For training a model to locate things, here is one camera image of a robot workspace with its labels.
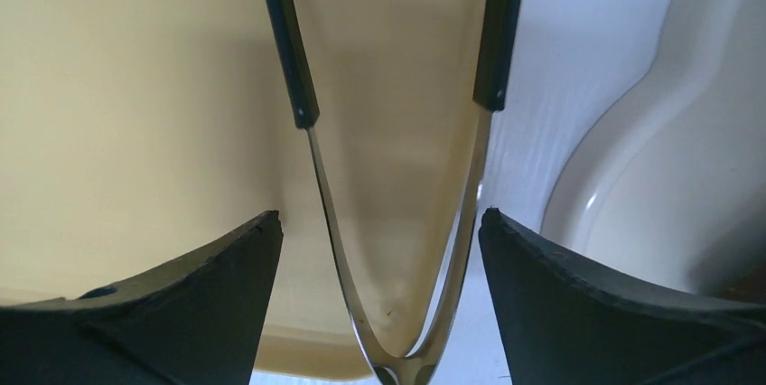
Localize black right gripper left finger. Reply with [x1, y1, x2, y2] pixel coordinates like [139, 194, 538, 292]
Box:
[1, 211, 283, 384]

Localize metal tongs with black tips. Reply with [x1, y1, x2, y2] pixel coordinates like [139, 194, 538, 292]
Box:
[266, 0, 521, 384]

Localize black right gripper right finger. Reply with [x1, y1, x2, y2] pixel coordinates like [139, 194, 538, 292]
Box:
[478, 208, 765, 384]

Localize yellow plastic tray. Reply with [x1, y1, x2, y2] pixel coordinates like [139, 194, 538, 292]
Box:
[1, 0, 484, 379]

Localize cream three-tier cake stand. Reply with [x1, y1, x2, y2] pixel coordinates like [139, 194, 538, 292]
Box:
[540, 0, 765, 296]

